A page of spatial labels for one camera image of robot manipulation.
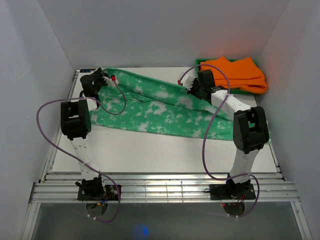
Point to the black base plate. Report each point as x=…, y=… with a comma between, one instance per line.
x=100, y=193
x=223, y=192

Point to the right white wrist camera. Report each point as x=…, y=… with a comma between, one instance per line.
x=186, y=80

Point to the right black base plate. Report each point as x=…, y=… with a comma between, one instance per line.
x=223, y=192

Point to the black label sticker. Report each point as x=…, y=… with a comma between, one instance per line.
x=87, y=70

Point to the green plastic tray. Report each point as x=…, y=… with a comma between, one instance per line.
x=233, y=90

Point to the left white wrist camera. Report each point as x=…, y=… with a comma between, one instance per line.
x=111, y=80

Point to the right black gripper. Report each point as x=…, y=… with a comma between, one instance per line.
x=195, y=82

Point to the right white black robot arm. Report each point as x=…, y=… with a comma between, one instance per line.
x=250, y=134

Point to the orange folded trousers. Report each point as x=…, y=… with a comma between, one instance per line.
x=242, y=74

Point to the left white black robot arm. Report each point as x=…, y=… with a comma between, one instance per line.
x=75, y=123

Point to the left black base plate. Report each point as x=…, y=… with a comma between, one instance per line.
x=100, y=193

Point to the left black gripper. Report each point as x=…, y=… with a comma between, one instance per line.
x=98, y=74

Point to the green white tie-dye trousers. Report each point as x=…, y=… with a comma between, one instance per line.
x=143, y=104

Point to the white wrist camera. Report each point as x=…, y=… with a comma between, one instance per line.
x=186, y=80
x=111, y=80

